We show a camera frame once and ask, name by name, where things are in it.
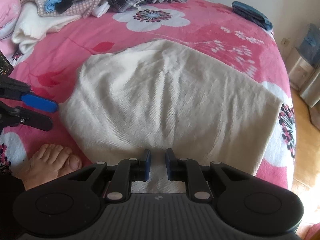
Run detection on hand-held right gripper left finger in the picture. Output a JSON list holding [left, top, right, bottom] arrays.
[[68, 149, 152, 202]]

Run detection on person's left foot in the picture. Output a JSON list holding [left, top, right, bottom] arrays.
[[21, 144, 83, 190]]

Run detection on pink houndstooth garment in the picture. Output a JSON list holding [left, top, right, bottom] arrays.
[[20, 0, 104, 19]]

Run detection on white water dispenser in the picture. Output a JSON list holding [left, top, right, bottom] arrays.
[[287, 47, 320, 92]]

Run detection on person's black clothing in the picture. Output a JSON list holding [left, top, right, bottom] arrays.
[[0, 175, 25, 240]]

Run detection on folded blue clothes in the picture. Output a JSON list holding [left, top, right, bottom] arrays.
[[231, 1, 273, 30]]

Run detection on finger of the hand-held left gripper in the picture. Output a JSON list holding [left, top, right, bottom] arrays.
[[0, 102, 53, 132], [0, 78, 58, 112]]

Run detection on pink floral blanket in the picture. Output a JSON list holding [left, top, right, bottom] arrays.
[[0, 0, 297, 193]]

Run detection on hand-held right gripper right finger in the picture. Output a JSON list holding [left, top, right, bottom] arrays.
[[166, 149, 250, 202]]

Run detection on beige pants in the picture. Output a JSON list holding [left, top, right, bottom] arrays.
[[59, 39, 283, 193]]

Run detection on pink flowered quilt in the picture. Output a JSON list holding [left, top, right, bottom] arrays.
[[0, 0, 22, 55]]

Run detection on pile of mixed clothes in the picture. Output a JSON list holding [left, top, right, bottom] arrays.
[[11, 1, 110, 54]]

